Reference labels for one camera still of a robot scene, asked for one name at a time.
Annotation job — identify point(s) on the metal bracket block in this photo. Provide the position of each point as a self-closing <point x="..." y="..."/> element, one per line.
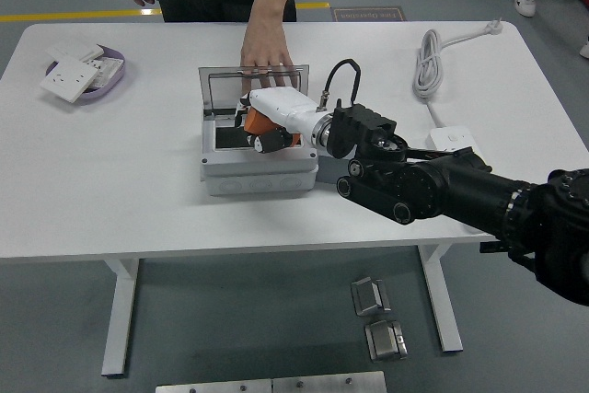
<point x="384" y="341"/>
<point x="368" y="296"/>

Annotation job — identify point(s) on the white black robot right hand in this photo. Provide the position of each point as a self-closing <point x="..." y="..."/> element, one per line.
<point x="285" y="105"/>

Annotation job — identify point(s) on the white power strip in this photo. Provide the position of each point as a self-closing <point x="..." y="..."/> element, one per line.
<point x="451" y="135"/>

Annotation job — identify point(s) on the white five-hole socket panel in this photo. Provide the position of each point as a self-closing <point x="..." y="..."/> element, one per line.
<point x="69" y="80"/>

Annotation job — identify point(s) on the orange cylinder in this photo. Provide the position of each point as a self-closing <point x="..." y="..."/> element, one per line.
<point x="257" y="122"/>

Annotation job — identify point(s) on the steel base plate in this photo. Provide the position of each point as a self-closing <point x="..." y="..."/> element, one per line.
<point x="211" y="387"/>
<point x="326" y="384"/>

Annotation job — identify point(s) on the white table leg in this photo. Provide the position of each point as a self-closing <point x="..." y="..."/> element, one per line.
<point x="439" y="301"/>
<point x="120" y="310"/>

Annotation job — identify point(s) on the black table control panel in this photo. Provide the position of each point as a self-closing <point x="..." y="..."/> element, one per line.
<point x="490" y="247"/>

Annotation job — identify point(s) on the person's left hand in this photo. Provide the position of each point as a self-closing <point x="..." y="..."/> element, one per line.
<point x="264" y="45"/>

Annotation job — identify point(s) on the purple oval tray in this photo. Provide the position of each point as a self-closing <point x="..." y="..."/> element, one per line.
<point x="115" y="81"/>

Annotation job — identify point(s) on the white socket panel back side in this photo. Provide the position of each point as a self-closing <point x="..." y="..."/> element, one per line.
<point x="108" y="68"/>

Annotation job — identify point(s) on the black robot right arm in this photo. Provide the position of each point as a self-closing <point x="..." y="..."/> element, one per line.
<point x="460" y="190"/>

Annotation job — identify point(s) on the grey electrical box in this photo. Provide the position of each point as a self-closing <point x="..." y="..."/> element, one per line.
<point x="257" y="172"/>

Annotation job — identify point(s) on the white switch panel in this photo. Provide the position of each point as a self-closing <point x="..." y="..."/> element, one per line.
<point x="73" y="49"/>

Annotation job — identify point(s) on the yellow floor tape line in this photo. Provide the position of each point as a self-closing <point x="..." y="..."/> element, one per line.
<point x="69" y="15"/>

